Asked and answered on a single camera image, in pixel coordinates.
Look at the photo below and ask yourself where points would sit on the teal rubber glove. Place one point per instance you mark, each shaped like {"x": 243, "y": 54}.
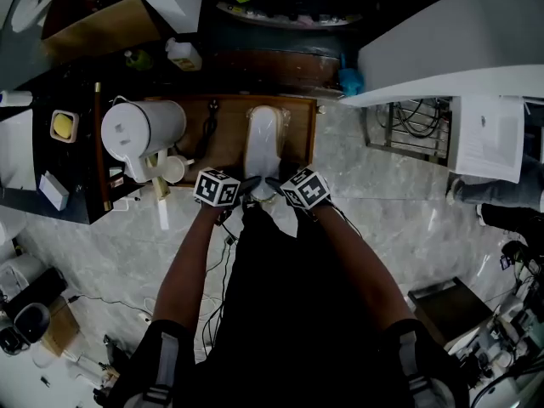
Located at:
{"x": 350, "y": 79}

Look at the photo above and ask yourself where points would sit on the white oblong package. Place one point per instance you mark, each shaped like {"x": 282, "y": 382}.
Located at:
{"x": 263, "y": 143}

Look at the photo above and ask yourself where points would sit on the wooden serving cart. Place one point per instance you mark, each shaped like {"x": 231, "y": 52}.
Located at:
{"x": 231, "y": 143}

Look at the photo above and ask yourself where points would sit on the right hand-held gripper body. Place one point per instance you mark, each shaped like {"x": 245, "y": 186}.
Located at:
{"x": 308, "y": 189}

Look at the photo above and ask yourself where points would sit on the closed cardboard box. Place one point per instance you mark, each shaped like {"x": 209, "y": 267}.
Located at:
{"x": 61, "y": 330}

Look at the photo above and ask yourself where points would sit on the white pump bottle blue nozzle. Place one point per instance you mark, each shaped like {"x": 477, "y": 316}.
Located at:
{"x": 17, "y": 99}

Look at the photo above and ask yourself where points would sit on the white mug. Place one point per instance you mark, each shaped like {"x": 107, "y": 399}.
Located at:
{"x": 174, "y": 169}

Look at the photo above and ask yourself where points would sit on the black counter table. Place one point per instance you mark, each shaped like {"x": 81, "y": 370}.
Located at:
{"x": 85, "y": 164}

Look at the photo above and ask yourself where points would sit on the dark brown wooden box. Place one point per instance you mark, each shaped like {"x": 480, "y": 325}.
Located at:
{"x": 450, "y": 313}

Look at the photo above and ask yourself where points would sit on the large open cardboard box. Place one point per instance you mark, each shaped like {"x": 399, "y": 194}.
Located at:
{"x": 106, "y": 28}

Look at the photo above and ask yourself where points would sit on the white jug yellow label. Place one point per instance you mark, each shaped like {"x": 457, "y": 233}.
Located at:
{"x": 185, "y": 55}

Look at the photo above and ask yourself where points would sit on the person's left shoe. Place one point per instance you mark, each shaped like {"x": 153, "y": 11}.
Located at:
{"x": 251, "y": 205}

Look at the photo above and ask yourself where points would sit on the person's black clothing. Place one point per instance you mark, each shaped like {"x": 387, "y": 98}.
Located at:
{"x": 289, "y": 313}

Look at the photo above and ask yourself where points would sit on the person's left forearm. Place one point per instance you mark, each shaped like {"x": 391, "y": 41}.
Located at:
{"x": 187, "y": 270}

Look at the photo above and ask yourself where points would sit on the white square washbasin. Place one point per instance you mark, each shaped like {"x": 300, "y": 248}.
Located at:
{"x": 489, "y": 138}

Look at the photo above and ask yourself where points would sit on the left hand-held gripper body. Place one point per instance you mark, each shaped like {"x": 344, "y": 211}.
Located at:
{"x": 217, "y": 187}

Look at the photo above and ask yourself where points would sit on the white paper sheet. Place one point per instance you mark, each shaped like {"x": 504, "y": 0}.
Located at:
{"x": 17, "y": 151}

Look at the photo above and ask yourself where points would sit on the black round bin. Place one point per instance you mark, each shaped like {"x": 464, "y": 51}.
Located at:
{"x": 32, "y": 323}

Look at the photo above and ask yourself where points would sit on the white toilet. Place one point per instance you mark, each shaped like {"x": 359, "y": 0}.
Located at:
{"x": 30, "y": 7}

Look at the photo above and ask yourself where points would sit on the person's right forearm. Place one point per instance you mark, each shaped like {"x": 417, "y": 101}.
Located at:
{"x": 361, "y": 270}

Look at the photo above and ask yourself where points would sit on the beige dish with yellow soap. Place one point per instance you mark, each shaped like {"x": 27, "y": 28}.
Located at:
{"x": 64, "y": 126}

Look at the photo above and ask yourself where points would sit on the beige paper packet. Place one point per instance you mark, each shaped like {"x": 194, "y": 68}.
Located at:
{"x": 160, "y": 187}

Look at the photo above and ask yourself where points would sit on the small white box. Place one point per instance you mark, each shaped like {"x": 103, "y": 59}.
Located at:
{"x": 53, "y": 191}

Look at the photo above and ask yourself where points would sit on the white electric kettle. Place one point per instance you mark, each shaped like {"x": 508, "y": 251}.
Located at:
{"x": 144, "y": 130}

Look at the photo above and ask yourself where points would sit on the green squat bottle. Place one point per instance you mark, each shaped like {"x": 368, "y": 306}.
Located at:
{"x": 139, "y": 61}

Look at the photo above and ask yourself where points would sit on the brown pole with brass ends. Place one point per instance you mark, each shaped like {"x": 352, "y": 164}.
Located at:
{"x": 98, "y": 143}

